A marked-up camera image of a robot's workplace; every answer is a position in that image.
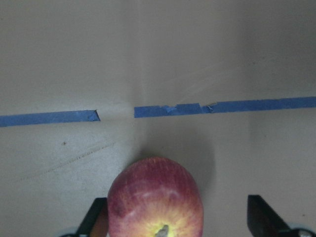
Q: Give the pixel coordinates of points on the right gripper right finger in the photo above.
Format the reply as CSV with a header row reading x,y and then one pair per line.
x,y
263,221

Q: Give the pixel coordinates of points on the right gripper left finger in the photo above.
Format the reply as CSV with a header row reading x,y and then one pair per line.
x,y
95,222

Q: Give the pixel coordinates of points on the red yellow apple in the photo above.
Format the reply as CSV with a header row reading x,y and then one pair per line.
x,y
155,197

